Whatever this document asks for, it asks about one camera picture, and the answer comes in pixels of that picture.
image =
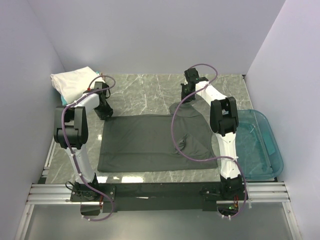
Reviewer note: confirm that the teal plastic bin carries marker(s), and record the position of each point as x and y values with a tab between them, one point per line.
258	153

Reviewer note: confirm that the beige patterned folded cloth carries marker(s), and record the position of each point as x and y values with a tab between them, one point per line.
102	76

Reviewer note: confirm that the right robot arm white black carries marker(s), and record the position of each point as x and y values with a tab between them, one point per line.
223	121

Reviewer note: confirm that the dark grey t-shirt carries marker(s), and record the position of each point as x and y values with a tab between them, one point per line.
181	140

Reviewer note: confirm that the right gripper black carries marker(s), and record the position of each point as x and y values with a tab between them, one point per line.
183	86

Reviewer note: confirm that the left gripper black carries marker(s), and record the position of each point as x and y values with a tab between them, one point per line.
108	111

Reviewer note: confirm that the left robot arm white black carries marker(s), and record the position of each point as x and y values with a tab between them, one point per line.
71	133

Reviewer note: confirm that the aluminium rail frame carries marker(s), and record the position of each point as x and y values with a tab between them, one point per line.
58	194

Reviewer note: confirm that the teal folded t-shirt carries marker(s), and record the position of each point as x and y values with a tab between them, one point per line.
74	83

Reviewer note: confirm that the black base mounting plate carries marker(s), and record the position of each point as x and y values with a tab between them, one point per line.
159	196

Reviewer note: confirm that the white folded t-shirt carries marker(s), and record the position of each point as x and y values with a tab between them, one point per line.
56	84

